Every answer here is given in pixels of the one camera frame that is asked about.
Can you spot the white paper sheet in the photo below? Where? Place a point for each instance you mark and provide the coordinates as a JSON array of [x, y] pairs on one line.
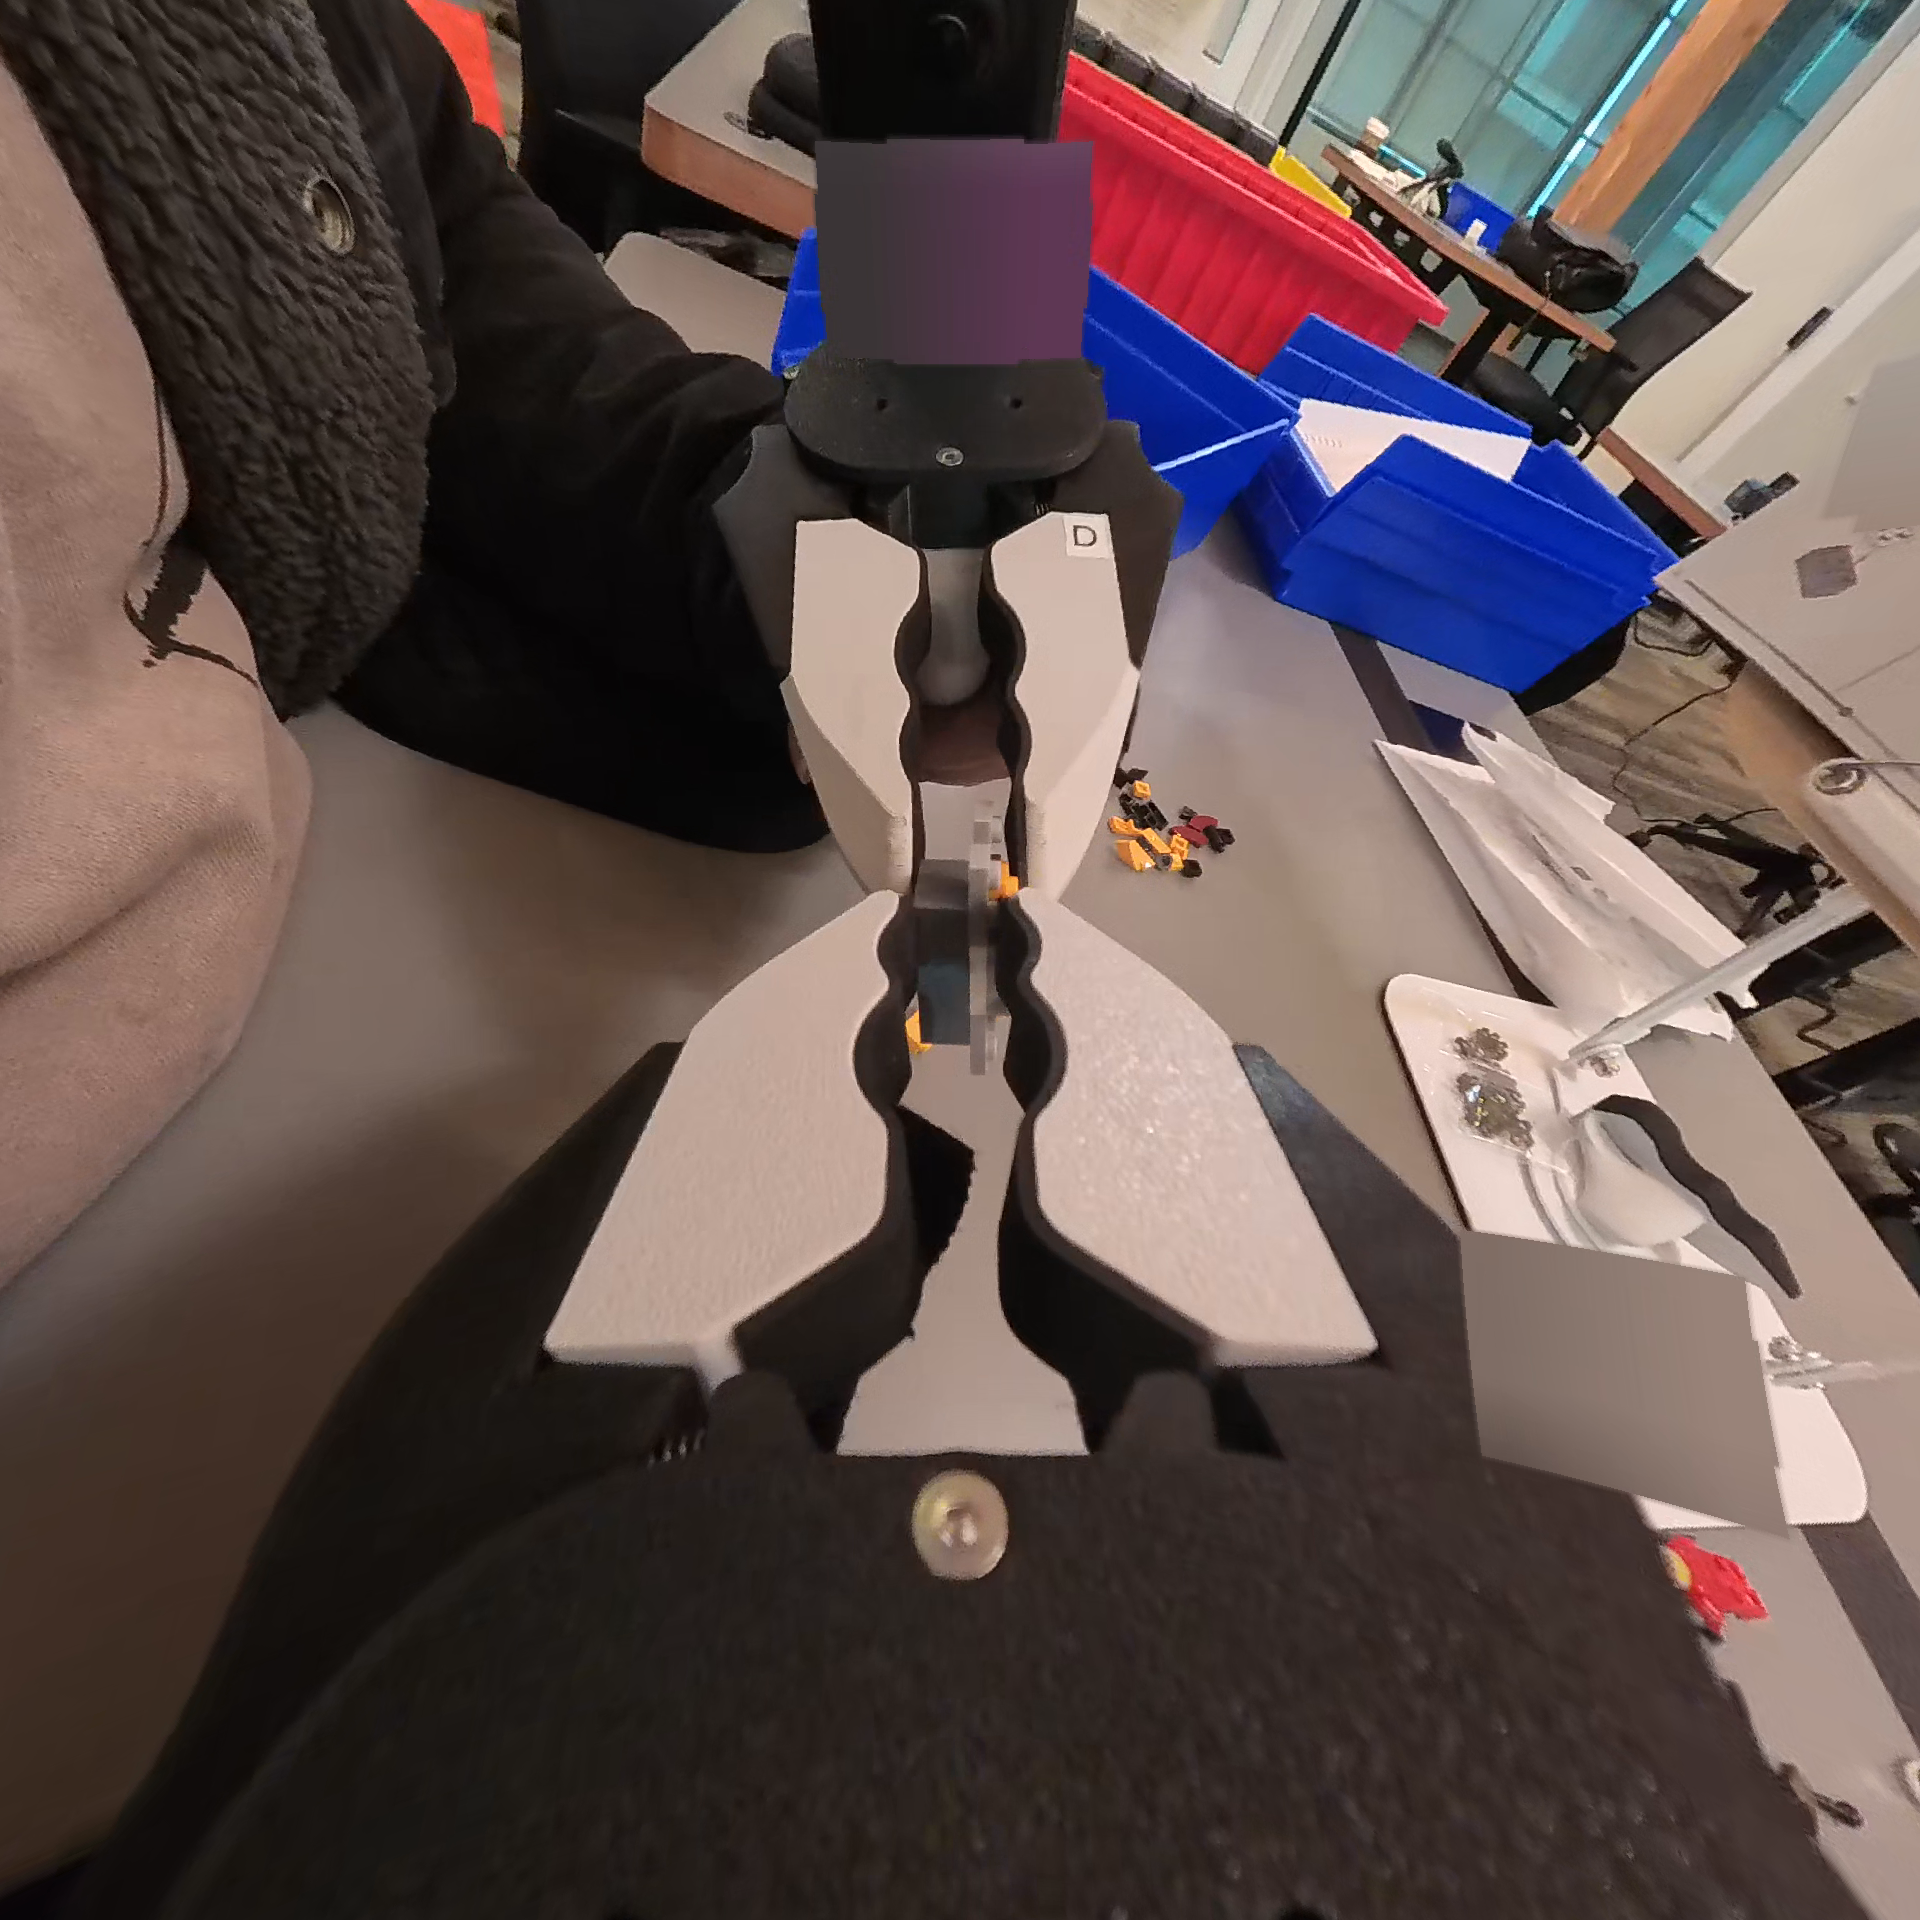
[[1413, 434]]

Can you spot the person's left forearm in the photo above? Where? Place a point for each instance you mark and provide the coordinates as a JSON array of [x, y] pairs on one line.
[[597, 599]]

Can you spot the small clear brick piece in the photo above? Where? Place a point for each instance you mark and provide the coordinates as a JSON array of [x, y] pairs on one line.
[[1807, 1367]]

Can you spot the wooden background desk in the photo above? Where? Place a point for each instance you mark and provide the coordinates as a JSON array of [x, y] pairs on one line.
[[1470, 257]]

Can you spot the pile of small loose bricks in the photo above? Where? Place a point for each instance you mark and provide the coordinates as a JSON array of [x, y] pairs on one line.
[[1162, 841]]

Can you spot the black cloth bundle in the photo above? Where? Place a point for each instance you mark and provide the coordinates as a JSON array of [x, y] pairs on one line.
[[779, 90]]

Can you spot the red toy figure piece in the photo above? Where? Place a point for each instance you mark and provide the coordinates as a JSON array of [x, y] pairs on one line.
[[1717, 1582]]

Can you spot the white stand with wooden board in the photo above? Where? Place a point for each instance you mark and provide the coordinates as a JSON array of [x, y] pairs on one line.
[[1442, 1020]]

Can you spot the black swivel chair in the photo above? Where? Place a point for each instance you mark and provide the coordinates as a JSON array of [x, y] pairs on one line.
[[1650, 343]]

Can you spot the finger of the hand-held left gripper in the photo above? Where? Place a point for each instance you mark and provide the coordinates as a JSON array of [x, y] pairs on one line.
[[1073, 675], [839, 675]]

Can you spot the black bag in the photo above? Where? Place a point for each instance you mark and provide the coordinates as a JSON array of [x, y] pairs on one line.
[[1569, 257]]

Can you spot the person's dark fleece jacket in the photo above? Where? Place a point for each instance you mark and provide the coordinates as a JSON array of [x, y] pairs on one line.
[[254, 300]]

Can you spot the grey desk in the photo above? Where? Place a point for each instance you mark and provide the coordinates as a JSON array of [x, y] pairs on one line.
[[1275, 750]]

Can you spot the small black clip piece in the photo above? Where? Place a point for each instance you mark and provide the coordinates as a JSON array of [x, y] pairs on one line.
[[1815, 1795]]

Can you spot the instruction booklet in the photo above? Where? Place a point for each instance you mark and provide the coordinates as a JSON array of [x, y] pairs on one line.
[[1828, 493]]

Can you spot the loose grey wedge black edge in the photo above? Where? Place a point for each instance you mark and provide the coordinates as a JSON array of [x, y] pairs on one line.
[[1635, 1185]]

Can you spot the red plastic bin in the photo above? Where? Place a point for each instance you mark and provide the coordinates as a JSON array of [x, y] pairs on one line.
[[1244, 238]]

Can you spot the clear bag of dark parts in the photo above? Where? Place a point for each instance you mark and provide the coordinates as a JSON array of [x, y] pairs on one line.
[[1484, 1089]]

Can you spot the grey side table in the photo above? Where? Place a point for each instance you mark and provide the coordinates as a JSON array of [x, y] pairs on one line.
[[706, 106]]

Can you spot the yellow plastic bin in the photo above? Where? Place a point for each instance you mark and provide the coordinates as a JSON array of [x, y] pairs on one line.
[[1308, 178]]

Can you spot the orange grey striped post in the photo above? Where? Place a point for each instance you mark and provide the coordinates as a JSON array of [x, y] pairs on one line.
[[453, 61]]

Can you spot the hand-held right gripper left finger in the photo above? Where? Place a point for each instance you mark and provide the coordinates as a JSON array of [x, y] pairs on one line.
[[737, 1185]]

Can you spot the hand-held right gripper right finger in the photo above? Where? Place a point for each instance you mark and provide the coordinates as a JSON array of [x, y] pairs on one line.
[[1187, 1185]]

